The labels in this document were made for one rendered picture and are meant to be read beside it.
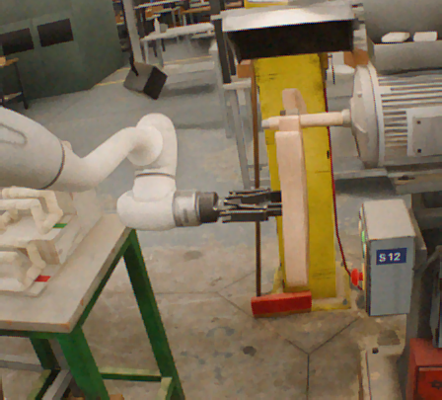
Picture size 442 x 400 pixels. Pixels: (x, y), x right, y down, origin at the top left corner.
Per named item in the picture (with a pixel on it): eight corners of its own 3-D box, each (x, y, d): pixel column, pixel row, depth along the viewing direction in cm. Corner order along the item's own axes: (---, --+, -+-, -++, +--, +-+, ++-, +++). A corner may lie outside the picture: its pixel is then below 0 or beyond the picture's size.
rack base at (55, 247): (85, 238, 154) (77, 212, 150) (62, 267, 139) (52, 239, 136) (18, 238, 161) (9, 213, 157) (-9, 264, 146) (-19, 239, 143)
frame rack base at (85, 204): (103, 215, 167) (90, 168, 160) (85, 239, 153) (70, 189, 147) (38, 217, 174) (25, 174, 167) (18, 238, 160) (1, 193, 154)
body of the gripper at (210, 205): (206, 213, 129) (243, 211, 127) (199, 229, 121) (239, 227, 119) (202, 186, 126) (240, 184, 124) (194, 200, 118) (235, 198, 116)
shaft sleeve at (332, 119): (341, 118, 123) (341, 109, 120) (342, 127, 121) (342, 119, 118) (270, 123, 126) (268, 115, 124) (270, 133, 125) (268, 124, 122)
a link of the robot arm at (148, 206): (171, 226, 118) (171, 171, 122) (110, 228, 122) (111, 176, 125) (184, 233, 129) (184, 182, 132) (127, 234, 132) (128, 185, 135)
